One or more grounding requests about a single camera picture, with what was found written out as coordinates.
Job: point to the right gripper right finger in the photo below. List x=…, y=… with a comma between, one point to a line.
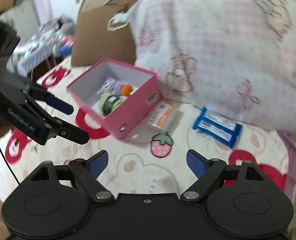
x=207, y=172

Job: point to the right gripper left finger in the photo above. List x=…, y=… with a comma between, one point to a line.
x=86, y=173

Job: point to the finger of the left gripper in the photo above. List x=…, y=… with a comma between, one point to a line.
x=59, y=128
x=39, y=93

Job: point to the green yarn ball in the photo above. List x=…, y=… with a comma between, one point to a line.
x=109, y=103

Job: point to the purple plush toy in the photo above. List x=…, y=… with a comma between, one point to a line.
x=112, y=86

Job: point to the orange makeup sponge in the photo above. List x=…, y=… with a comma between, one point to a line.
x=126, y=90

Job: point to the blue wet wipes pack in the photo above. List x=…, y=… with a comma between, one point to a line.
x=218, y=127

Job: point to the cluttered bedside table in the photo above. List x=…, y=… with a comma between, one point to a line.
x=28, y=56

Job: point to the bear print bed blanket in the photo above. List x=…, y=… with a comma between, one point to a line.
x=138, y=163

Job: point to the clear orange-label plastic case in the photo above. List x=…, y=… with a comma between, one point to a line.
x=165, y=117

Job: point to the pink cardboard box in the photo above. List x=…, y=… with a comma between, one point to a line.
x=116, y=95

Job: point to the brown cloud pillow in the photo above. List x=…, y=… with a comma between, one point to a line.
x=93, y=42

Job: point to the pink patterned pillow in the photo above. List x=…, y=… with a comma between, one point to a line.
x=234, y=57

